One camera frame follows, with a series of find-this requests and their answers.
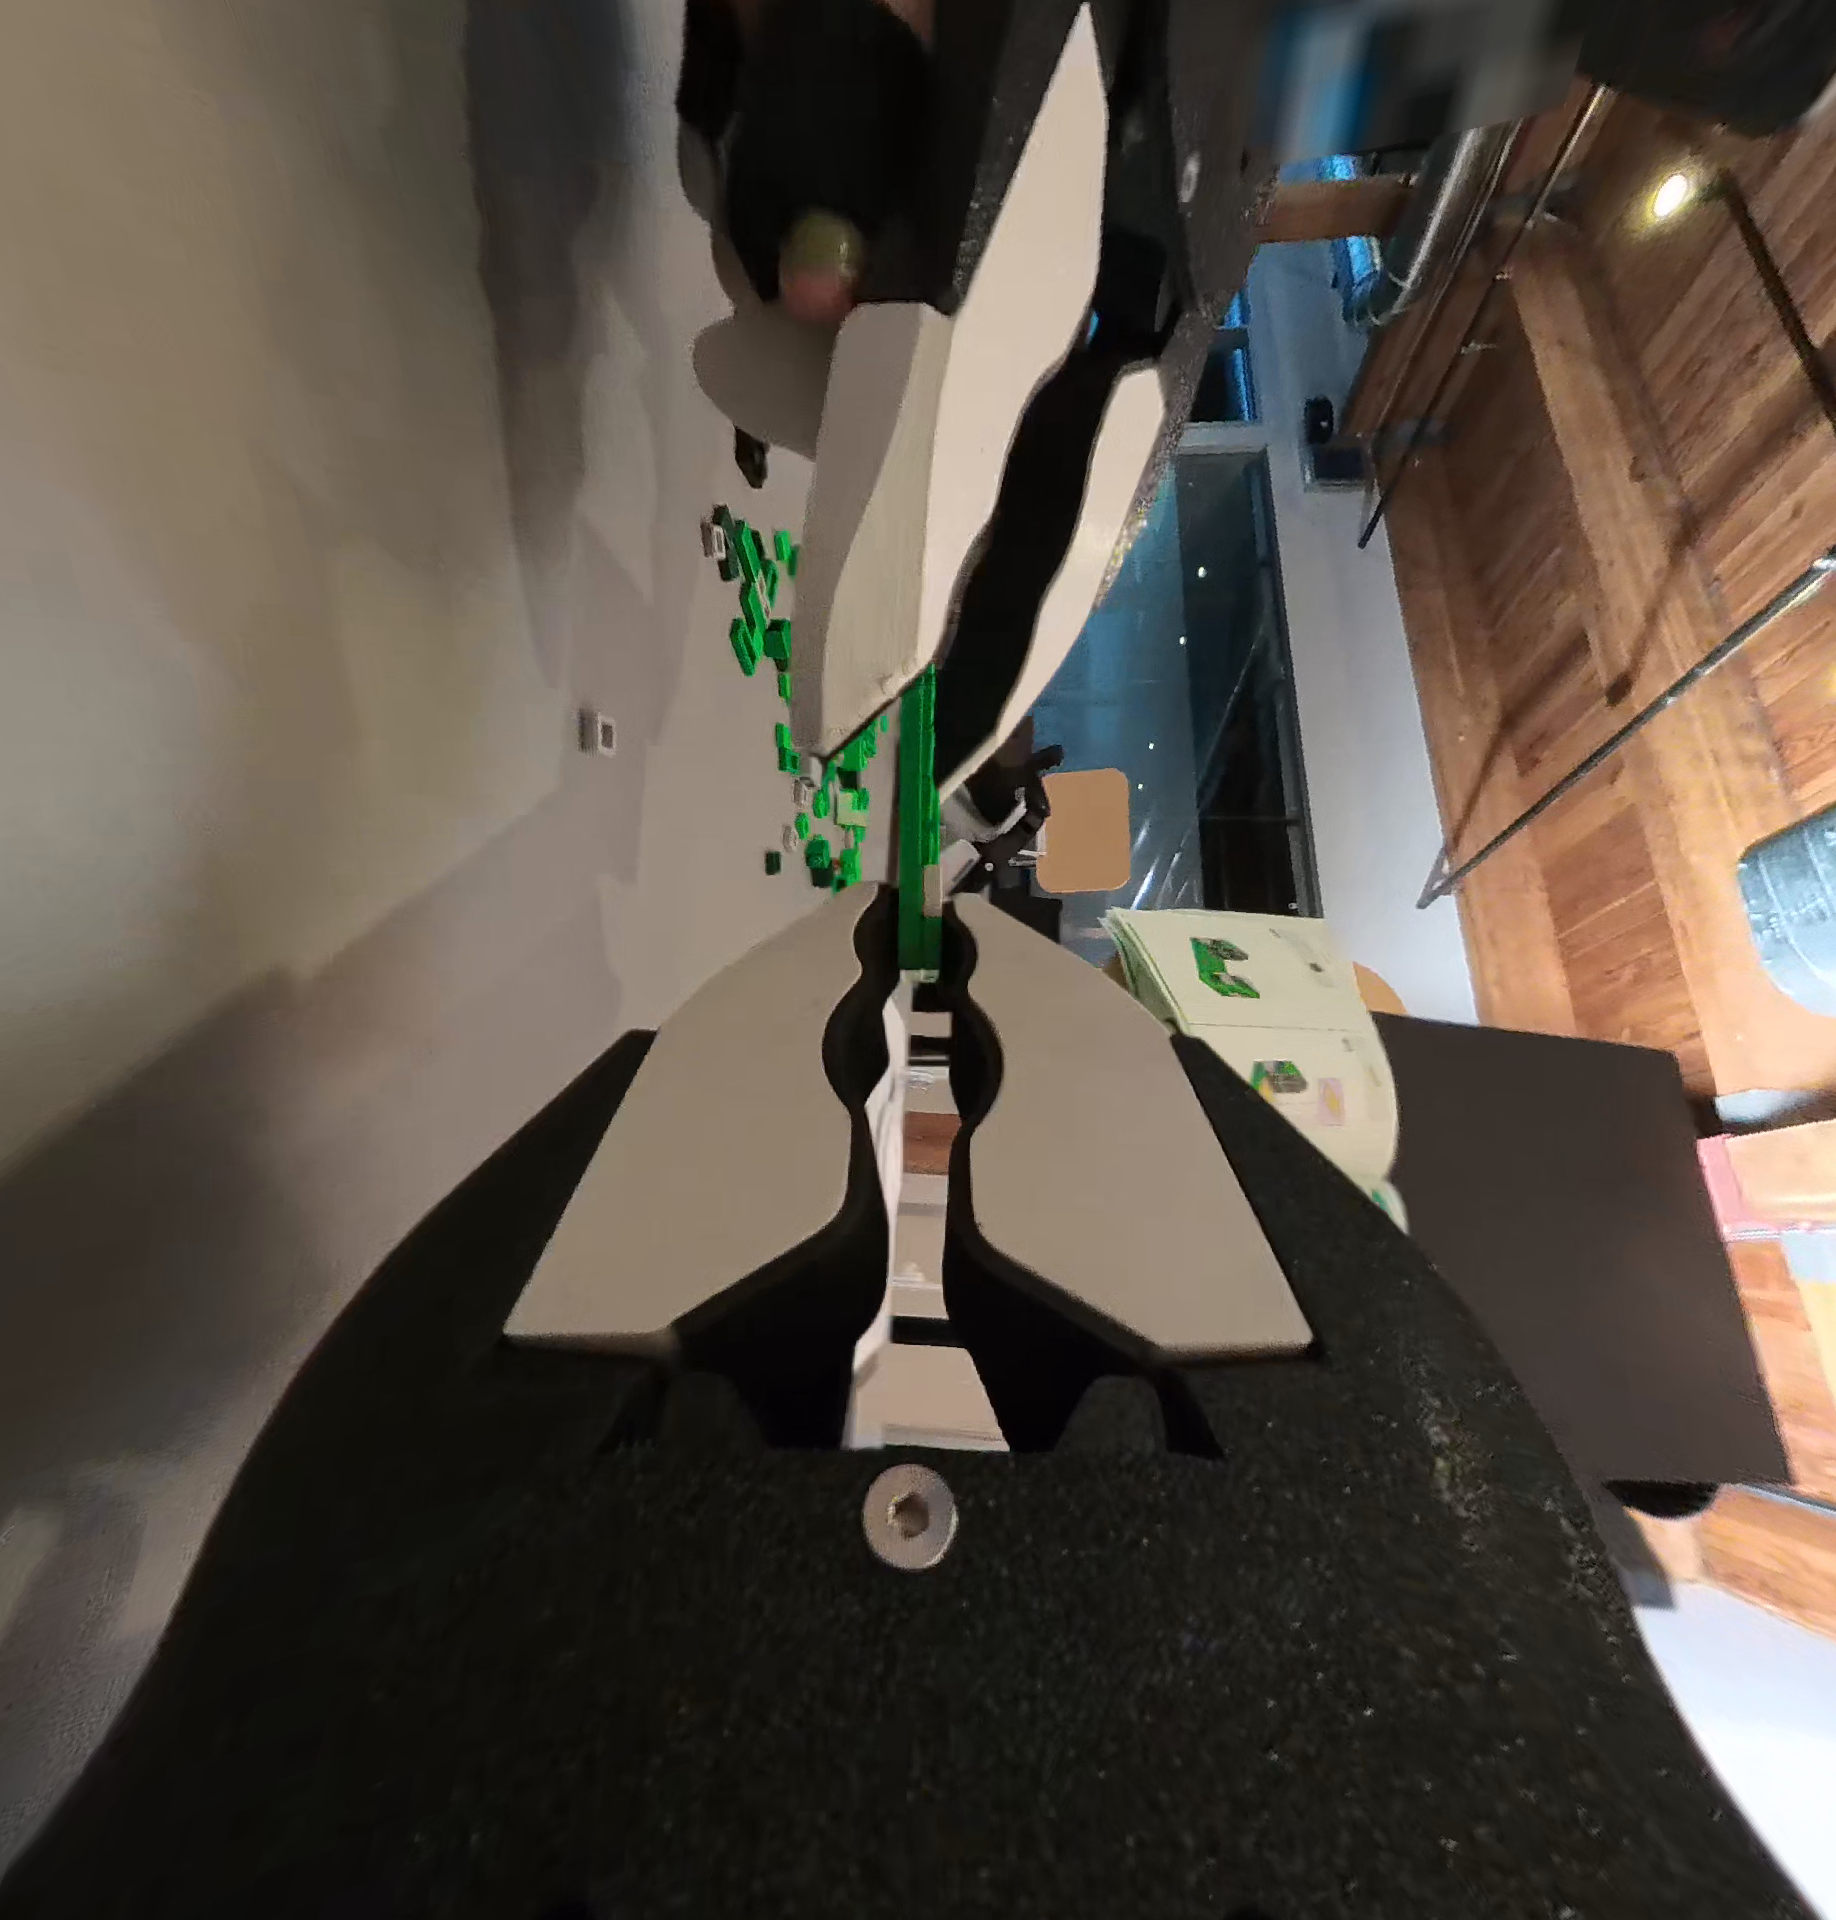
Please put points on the green lego base plate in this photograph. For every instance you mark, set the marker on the green lego base plate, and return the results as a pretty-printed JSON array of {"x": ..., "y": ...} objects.
[{"x": 919, "y": 838}]

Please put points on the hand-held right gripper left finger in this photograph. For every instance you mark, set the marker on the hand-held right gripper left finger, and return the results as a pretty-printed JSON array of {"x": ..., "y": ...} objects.
[{"x": 708, "y": 1171}]

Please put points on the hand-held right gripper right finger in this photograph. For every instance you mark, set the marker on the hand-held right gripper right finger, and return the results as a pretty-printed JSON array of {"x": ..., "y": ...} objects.
[{"x": 1112, "y": 1200}]

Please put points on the tan chair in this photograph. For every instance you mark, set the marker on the tan chair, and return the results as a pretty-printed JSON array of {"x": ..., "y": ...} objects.
[{"x": 1085, "y": 834}]

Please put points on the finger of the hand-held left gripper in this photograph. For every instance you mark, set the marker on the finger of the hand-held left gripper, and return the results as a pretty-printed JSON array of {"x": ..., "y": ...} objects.
[
  {"x": 933, "y": 450},
  {"x": 1105, "y": 510}
]

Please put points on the person's left hand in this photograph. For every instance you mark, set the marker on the person's left hand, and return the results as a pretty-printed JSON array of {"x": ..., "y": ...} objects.
[{"x": 820, "y": 263}]

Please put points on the pile of loose lego pieces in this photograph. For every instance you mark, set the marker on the pile of loose lego pieces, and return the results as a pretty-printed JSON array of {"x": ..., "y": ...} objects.
[{"x": 760, "y": 601}]

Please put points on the lego instruction booklet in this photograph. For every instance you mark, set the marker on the lego instruction booklet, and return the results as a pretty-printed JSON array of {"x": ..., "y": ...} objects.
[{"x": 1277, "y": 1020}]

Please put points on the black and white tool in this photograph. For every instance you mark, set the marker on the black and white tool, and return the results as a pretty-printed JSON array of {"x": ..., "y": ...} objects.
[{"x": 1009, "y": 816}]

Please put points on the grey square lego tile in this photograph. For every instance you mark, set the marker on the grey square lego tile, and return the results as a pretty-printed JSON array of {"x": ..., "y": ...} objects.
[{"x": 601, "y": 731}]

